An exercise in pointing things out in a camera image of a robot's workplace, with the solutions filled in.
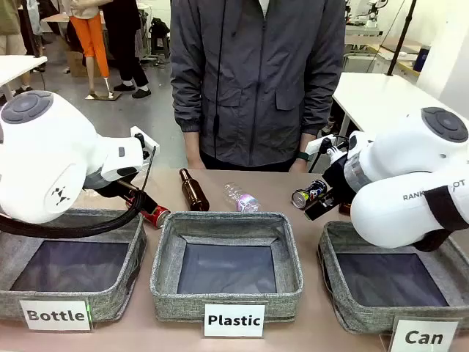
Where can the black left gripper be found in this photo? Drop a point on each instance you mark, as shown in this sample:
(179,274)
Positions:
(149,204)

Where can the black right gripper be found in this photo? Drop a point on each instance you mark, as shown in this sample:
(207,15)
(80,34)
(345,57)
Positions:
(339,179)

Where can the crushed red drink can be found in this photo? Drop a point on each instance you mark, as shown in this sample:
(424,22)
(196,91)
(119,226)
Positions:
(157,215)

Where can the crushed dark drink can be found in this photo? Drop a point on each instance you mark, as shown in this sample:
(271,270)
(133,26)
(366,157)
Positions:
(308,194)

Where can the small pink-label plastic bottle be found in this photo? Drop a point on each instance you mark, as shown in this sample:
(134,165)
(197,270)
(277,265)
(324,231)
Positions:
(243,199)

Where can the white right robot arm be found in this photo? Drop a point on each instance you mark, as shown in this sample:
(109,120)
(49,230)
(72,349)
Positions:
(399,161)

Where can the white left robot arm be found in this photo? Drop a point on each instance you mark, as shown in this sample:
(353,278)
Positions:
(47,154)

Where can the person's right forearm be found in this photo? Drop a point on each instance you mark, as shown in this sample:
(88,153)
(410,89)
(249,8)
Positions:
(187,106)

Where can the person's left forearm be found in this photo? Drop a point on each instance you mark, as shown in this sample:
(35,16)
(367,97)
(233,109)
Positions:
(317,110)

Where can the grey fabric plastic basket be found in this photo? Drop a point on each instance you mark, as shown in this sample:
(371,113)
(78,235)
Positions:
(227,267)

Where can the grey fabric bottle basket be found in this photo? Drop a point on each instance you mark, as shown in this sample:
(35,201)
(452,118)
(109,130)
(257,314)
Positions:
(69,267)

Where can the grey fabric can basket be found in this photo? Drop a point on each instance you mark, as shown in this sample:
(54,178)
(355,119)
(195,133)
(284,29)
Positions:
(388,282)

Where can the white Can label card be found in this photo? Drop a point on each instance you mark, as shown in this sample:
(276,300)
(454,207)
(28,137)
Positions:
(425,336)

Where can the person's left hand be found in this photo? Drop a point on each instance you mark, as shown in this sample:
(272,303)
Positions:
(299,165)

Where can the person's right hand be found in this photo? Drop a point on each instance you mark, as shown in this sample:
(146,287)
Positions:
(193,157)

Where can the dark wrist watch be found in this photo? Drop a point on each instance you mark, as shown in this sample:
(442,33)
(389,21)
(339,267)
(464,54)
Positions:
(302,155)

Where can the large white table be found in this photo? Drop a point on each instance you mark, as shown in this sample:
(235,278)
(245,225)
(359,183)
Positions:
(384,99)

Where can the person in grey jacket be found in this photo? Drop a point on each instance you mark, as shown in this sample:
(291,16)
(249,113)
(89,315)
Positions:
(253,80)

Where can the white Plastic label card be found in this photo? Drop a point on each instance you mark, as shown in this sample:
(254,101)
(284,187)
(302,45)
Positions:
(234,320)

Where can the white Bottle label card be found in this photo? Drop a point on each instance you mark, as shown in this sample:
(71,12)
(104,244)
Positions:
(55,315)

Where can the cardboard box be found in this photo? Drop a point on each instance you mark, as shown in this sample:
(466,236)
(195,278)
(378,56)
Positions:
(77,64)

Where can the bystander in black clothes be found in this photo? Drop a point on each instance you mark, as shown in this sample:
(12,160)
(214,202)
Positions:
(126,44)

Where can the wooden top background table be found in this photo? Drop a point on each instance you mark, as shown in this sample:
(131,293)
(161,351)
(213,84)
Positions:
(401,55)

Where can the mannequin with orange trousers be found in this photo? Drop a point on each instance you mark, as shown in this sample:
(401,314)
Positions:
(91,36)

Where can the black tripod pole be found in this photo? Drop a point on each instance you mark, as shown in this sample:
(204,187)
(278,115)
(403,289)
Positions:
(401,36)

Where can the small white table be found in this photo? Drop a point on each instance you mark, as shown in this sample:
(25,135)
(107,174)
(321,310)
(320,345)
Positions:
(18,67)

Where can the bystander in beige clothes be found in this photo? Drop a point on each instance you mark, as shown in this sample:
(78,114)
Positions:
(12,40)

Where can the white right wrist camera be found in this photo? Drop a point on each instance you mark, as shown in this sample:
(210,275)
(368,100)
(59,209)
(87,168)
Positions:
(318,144)

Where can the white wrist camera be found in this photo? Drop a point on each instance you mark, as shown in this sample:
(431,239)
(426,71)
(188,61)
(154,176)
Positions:
(318,144)
(146,138)

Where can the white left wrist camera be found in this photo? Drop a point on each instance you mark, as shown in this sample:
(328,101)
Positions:
(146,138)

